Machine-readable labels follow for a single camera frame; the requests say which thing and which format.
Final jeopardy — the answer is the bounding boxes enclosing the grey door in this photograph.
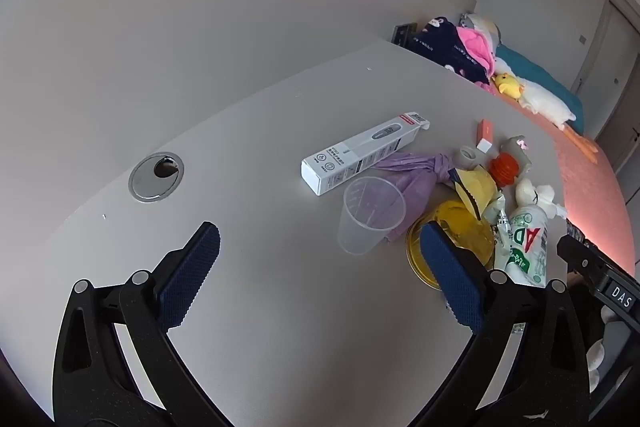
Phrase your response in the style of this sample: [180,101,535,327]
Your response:
[570,0,636,140]

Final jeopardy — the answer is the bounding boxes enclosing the small orange white box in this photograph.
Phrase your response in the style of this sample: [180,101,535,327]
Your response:
[475,119,496,152]

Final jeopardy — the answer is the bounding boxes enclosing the silver cable grommet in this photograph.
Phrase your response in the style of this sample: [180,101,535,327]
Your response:
[128,152,185,204]

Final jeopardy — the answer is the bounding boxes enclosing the white crumpled tissue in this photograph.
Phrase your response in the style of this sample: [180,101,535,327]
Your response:
[515,177,568,220]

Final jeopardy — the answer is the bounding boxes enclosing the yellow crumpled wrapper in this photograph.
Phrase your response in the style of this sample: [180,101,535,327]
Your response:
[447,167,503,220]

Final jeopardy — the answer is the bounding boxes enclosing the clear plastic measuring cup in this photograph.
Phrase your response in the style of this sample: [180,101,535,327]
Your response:
[338,177,407,256]

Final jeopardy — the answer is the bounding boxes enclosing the green white drink pouch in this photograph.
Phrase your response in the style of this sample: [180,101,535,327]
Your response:
[492,204,551,290]

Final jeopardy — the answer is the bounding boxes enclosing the pink bedspread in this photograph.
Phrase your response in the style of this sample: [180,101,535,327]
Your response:
[500,97,640,268]

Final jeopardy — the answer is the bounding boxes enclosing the yellow plastic lid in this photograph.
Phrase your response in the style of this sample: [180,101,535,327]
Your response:
[406,201,496,292]

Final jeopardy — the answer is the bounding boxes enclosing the black framed object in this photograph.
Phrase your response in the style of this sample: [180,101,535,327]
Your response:
[392,22,418,48]

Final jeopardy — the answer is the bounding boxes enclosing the white thermometer box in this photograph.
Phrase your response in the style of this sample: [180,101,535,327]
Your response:
[301,111,431,196]

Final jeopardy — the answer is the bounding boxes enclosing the white goose plush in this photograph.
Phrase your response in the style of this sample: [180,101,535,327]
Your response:
[495,57,598,160]

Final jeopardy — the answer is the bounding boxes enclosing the white printed wrapper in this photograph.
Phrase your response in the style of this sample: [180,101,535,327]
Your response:
[481,193,512,265]

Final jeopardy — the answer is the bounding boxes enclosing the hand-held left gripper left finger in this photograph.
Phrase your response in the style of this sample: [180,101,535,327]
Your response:
[52,221,231,427]

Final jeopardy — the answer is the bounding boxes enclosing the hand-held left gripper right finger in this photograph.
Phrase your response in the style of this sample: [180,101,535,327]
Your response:
[419,222,608,427]

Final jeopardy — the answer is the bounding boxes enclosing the yellow duck plush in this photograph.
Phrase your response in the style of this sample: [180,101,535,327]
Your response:
[492,73,523,98]

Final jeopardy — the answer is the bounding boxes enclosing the orange bottle cap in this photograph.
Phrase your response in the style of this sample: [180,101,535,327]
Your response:
[487,154,523,188]

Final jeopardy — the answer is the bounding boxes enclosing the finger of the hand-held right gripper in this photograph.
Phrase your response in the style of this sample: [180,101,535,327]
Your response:
[556,232,601,283]

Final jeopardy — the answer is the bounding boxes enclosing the navy printed blanket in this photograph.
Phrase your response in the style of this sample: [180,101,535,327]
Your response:
[412,17,496,90]

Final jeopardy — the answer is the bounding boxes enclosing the pink cloth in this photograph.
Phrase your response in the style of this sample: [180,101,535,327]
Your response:
[457,27,498,78]

